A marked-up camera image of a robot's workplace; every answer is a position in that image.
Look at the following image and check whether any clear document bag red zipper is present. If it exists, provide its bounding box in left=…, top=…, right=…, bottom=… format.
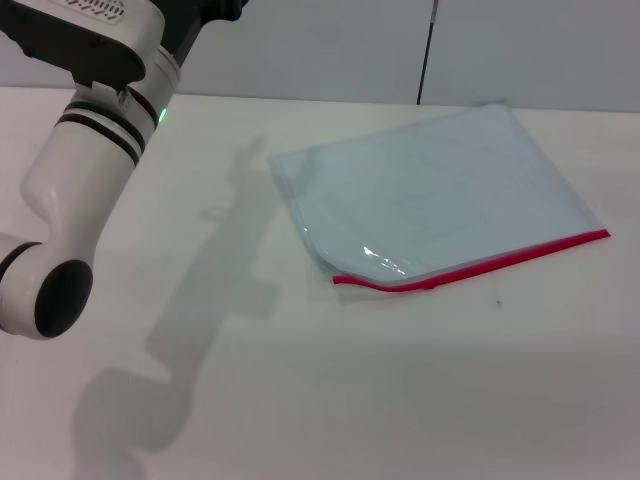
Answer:
left=266, top=102, right=612, bottom=297

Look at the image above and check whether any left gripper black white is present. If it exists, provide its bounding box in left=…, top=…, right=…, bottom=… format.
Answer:
left=0, top=0, right=246, bottom=94

